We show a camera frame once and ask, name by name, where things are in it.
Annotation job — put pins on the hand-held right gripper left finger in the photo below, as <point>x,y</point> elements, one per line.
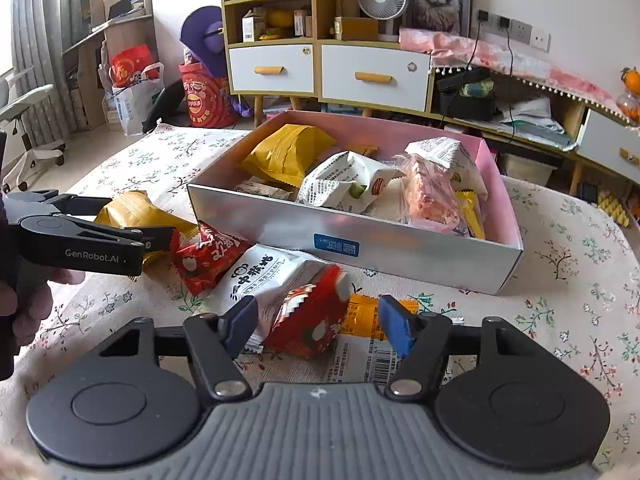
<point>240,325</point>

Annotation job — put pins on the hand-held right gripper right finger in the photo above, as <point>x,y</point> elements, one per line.
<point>395,322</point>

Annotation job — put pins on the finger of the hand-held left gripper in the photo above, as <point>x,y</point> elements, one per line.
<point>157,240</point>
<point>75,205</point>

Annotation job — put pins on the small red snack packet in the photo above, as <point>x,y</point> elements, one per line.
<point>205,260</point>

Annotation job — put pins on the white packet with black characters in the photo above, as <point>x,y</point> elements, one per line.
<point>270,275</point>

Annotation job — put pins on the pink cardboard box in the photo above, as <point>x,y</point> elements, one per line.
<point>400,255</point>

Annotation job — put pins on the large red snack packet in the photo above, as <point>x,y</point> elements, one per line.
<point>310,320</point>

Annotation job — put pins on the clear pink snack packet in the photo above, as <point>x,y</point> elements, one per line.
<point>430,195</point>

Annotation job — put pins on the white packet with grey text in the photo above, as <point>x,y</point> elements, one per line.
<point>335,182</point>

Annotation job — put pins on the white packet with green print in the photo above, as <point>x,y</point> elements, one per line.
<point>450,155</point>

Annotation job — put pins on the person's left hand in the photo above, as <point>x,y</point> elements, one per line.
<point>35,310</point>

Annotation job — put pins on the gold yellow snack packet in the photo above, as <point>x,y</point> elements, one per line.
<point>130,210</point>

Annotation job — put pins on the flat orange white packet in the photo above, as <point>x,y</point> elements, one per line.
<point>365,355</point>

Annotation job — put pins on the white office chair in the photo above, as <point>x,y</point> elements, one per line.
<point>25,125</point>

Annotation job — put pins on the white shopping bag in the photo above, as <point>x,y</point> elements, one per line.
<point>132,107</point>

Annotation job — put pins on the yellow packet with dark label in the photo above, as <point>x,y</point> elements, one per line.
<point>472,215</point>

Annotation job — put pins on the red round gift bag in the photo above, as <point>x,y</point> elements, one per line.
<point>205,100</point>

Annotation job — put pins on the red patterned gift bag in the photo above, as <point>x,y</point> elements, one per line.
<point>131,66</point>

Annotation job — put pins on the mustard yellow snack packet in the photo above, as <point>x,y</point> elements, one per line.
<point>285,152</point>

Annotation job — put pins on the grey curtain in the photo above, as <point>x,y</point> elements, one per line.
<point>45,35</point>

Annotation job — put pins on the floral tablecloth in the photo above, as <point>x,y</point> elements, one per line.
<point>565,270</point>

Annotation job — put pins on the wooden desk with shelves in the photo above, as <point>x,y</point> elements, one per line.
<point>127,30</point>

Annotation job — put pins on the translucent storage bin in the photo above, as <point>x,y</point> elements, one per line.
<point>527,170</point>

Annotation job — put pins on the purple bag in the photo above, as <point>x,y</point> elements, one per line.
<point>200,32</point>

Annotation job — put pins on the black storage box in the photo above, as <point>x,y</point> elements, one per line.
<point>462,107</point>

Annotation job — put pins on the small black device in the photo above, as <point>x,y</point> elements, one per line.
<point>587,194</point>

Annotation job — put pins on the small white carton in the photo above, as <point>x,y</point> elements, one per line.
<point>252,27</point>

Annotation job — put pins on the wooden cabinet with white drawers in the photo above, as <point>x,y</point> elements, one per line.
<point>375,77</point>

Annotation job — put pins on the yellow egg tray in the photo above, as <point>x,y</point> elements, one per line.
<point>614,210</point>

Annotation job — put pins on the pile of papers and bags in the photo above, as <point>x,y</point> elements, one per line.
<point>537,120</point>

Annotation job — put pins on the small white orange box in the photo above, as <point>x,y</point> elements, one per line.
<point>301,22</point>

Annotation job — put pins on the low wooden cabinet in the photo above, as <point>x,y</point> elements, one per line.
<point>607,140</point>

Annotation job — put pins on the pink patterned cloth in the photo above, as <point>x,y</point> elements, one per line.
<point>530,67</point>

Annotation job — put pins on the clear jar with oranges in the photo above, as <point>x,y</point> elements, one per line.
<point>630,107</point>

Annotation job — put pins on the orange fruit ornament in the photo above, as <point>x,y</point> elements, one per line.
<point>631,80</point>

